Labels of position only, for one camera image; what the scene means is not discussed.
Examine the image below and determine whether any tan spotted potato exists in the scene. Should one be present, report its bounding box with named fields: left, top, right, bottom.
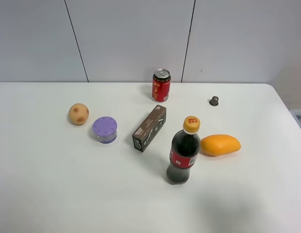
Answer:
left=68, top=103, right=89, bottom=125

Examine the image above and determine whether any dark brown toothpaste box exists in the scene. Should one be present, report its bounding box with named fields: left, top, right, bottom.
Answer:
left=132, top=104, right=167, bottom=152

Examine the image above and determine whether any red soda can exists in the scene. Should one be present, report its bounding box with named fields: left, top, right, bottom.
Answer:
left=152, top=68, right=171, bottom=102

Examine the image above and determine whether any cola bottle yellow cap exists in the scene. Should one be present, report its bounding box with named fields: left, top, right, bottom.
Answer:
left=166, top=116, right=200, bottom=184

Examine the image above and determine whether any purple round air freshener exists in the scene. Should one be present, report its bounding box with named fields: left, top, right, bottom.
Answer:
left=92, top=116, right=118, bottom=144

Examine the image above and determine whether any yellow mango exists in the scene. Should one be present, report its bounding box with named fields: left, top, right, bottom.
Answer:
left=201, top=134, right=241, bottom=156

